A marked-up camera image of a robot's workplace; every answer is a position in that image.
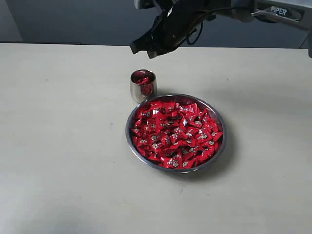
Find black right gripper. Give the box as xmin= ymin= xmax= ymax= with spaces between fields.
xmin=130 ymin=2 xmax=208 ymax=59

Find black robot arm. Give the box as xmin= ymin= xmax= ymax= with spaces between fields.
xmin=130 ymin=0 xmax=312 ymax=59

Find red candies inside cup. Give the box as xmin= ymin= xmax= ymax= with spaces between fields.
xmin=131 ymin=70 xmax=155 ymax=85

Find stainless steel cup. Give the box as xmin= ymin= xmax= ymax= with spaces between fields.
xmin=130 ymin=69 xmax=157 ymax=103

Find round stainless steel bowl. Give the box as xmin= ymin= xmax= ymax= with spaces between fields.
xmin=125 ymin=93 xmax=228 ymax=174

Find pile of red wrapped candies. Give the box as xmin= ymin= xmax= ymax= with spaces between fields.
xmin=131 ymin=99 xmax=224 ymax=169

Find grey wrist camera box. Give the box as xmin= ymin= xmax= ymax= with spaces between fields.
xmin=134 ymin=0 xmax=160 ymax=10

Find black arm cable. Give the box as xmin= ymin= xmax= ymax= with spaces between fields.
xmin=185 ymin=7 xmax=239 ymax=46

